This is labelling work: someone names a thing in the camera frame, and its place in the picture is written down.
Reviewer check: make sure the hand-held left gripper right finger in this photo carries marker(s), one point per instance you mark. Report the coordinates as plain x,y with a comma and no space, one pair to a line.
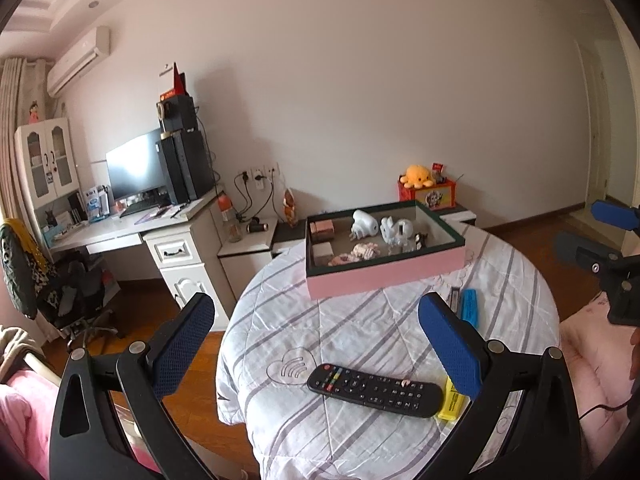
450,345

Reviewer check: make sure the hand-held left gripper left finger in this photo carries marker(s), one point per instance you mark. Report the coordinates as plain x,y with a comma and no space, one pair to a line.
180,350

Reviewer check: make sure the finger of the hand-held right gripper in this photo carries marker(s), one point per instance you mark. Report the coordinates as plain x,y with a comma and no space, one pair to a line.
612,214
575,250

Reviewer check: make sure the pink storage box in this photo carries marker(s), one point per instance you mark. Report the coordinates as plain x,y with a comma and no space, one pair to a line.
380,275

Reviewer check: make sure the black crystal knob hook rack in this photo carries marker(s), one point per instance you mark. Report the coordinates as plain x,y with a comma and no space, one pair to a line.
421,240

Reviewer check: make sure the pink fluffy scrunchie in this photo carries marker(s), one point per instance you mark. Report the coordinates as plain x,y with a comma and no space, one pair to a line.
366,250
342,260

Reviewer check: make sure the white bunny lamp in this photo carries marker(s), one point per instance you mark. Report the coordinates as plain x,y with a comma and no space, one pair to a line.
395,229

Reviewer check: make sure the white plastic plug-in device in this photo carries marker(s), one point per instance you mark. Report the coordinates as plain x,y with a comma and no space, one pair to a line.
362,224

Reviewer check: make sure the white cube box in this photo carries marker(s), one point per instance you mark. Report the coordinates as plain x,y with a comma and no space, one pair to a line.
323,252

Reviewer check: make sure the blue plastic case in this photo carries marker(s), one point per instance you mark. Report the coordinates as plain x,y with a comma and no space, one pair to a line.
470,305

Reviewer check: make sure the yellow highlighter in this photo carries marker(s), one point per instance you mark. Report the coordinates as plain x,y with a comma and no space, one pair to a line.
450,405

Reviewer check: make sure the white door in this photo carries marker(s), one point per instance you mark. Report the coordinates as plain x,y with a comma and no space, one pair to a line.
595,125

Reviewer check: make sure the white striped quilt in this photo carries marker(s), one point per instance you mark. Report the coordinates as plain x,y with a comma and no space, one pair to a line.
360,330

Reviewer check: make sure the black remote control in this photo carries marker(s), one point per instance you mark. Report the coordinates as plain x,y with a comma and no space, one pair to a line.
370,390

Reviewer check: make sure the white desk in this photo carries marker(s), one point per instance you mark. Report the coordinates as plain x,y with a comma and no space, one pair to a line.
175,250

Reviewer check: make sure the small glass bottle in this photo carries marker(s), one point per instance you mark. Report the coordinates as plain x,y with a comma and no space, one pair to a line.
407,246

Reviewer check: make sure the white black nightstand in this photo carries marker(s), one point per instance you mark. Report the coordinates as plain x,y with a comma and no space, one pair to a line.
250,255

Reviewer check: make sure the clear glass jar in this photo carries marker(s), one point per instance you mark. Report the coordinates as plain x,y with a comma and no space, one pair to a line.
235,232

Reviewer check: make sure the black keyboard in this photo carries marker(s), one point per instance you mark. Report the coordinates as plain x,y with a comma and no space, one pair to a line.
145,209

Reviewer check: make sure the black cylinder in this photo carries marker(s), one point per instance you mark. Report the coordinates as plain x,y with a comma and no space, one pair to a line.
258,226

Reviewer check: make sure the red printed box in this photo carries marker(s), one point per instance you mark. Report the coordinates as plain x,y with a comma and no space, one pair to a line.
430,196

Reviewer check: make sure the orange bottle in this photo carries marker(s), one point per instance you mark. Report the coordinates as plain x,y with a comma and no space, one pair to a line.
224,205

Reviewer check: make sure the small red white toy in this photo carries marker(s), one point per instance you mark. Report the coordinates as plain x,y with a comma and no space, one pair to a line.
440,172

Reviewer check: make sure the pink bedsheet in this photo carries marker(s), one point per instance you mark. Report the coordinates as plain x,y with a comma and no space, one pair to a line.
30,400

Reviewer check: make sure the black office chair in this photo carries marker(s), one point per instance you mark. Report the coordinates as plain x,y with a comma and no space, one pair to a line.
30,280

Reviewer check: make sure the blue white boxes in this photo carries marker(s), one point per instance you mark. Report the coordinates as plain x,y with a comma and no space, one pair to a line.
97,202

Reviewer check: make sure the yellow octopus plush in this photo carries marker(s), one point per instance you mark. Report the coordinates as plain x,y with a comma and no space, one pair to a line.
417,176

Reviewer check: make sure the orange figurine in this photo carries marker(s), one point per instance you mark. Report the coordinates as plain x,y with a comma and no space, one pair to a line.
290,207

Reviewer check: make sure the black computer tower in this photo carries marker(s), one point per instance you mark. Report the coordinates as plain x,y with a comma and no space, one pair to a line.
187,165

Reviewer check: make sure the black computer monitor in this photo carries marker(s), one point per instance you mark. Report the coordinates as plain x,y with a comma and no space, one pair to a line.
135,170

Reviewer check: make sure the white glass-door cabinet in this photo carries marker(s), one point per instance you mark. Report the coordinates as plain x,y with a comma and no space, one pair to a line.
47,160

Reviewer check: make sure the black speaker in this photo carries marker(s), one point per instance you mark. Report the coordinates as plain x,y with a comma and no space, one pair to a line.
180,112

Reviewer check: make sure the red white card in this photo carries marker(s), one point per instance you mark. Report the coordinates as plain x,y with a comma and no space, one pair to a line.
172,82

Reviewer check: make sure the beige curtain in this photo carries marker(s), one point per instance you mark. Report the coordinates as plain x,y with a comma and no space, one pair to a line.
15,135

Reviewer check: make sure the white air conditioner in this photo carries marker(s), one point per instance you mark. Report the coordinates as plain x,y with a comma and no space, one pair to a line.
75,65

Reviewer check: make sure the white wall sockets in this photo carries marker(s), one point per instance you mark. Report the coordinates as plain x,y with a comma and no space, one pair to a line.
260,172

